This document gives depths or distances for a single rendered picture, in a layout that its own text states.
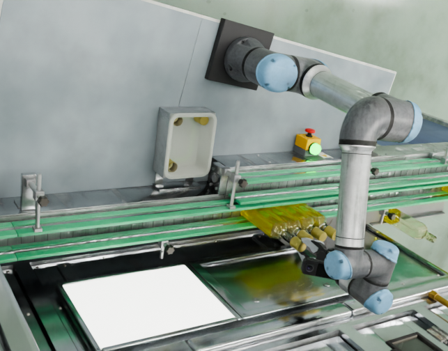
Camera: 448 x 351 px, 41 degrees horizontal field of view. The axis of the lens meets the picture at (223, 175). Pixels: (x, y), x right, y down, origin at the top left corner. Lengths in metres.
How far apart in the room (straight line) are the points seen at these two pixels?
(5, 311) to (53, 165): 0.90
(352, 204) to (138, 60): 0.80
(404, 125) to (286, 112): 0.71
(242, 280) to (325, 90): 0.65
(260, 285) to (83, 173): 0.66
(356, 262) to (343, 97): 0.49
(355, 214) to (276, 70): 0.54
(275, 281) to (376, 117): 0.67
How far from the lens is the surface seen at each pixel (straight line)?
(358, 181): 1.56
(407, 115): 1.65
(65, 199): 1.88
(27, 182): 1.75
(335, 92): 1.81
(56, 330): 1.66
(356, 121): 1.56
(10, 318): 1.05
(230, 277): 1.92
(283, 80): 1.87
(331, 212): 2.31
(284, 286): 1.93
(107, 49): 1.85
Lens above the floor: 2.44
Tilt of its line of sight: 51 degrees down
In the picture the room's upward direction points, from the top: 125 degrees clockwise
